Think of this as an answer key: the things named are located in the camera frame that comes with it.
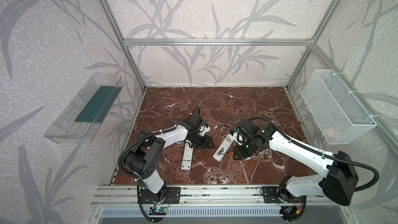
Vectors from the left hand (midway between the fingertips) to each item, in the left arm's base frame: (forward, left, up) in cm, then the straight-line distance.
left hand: (212, 142), depth 86 cm
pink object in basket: (-1, -55, +17) cm, 58 cm away
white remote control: (-3, -5, -3) cm, 7 cm away
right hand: (-7, -11, +6) cm, 15 cm away
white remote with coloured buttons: (-8, +14, -4) cm, 16 cm away
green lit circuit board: (-31, +26, -7) cm, 41 cm away
